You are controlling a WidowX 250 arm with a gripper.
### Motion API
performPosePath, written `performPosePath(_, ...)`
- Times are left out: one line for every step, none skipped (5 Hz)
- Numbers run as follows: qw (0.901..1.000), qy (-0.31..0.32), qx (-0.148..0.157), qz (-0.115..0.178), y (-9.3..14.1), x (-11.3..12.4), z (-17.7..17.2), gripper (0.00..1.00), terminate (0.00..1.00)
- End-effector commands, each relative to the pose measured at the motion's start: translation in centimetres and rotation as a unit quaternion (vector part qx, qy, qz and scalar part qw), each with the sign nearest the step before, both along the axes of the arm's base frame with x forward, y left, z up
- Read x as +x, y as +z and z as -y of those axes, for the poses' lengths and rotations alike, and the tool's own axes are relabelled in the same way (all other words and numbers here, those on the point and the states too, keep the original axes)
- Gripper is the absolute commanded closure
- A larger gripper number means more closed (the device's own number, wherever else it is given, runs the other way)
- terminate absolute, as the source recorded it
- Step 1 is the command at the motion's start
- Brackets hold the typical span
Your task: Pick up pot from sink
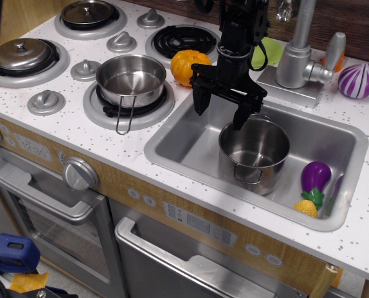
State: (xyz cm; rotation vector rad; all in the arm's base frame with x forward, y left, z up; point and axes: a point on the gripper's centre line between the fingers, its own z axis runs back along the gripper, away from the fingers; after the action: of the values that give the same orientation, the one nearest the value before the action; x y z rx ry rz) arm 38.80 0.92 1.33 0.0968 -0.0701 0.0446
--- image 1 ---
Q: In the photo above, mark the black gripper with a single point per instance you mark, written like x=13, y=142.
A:
x=230, y=80

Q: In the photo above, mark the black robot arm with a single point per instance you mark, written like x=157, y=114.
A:
x=243, y=25

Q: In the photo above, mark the silver sink basin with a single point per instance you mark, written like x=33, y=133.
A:
x=187, y=143

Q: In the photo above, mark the steel pot in sink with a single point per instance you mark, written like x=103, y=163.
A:
x=252, y=157

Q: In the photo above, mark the orange toy pumpkin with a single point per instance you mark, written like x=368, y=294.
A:
x=182, y=62

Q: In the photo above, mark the green toy plate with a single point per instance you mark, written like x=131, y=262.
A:
x=273, y=50

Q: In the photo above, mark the silver toy faucet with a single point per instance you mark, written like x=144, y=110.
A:
x=298, y=78

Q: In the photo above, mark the black coil burner back right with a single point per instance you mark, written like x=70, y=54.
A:
x=165, y=43

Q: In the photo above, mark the silver stove knob top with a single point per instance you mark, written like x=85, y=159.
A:
x=150, y=20

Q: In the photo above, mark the silver stove knob centre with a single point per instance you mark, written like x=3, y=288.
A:
x=121, y=43

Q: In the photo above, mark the purple toy eggplant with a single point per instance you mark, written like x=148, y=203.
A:
x=314, y=178

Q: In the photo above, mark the orange toy item behind faucet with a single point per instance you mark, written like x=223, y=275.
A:
x=338, y=66

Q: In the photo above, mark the front burner under saucepan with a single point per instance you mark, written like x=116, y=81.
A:
x=123, y=120

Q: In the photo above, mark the yellow toy corn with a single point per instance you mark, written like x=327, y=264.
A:
x=306, y=207

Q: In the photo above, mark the purple white toy onion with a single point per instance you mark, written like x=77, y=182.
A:
x=354, y=81

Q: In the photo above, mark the silver stove knob left-centre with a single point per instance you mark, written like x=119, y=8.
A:
x=85, y=70

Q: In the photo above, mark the large silver oven knob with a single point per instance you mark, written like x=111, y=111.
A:
x=79, y=175

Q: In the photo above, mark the steel lid back burner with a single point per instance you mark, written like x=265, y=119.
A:
x=87, y=13

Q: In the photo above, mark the steel lid burner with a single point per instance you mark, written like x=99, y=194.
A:
x=87, y=13
x=24, y=53

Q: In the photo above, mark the toy dishwasher door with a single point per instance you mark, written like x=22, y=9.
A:
x=158, y=261

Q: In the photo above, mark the silver stove knob front-left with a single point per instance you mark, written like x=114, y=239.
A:
x=46, y=103

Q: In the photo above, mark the toy oven door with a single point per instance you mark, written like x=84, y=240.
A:
x=72, y=229

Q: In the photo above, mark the steel lid left burner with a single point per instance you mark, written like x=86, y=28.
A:
x=24, y=53

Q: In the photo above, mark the blue clamp tool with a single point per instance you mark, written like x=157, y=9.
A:
x=18, y=254

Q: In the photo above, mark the yellow cloth piece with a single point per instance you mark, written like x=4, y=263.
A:
x=26, y=282

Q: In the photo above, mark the steel saucepan with wire handle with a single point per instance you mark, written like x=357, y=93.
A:
x=131, y=82

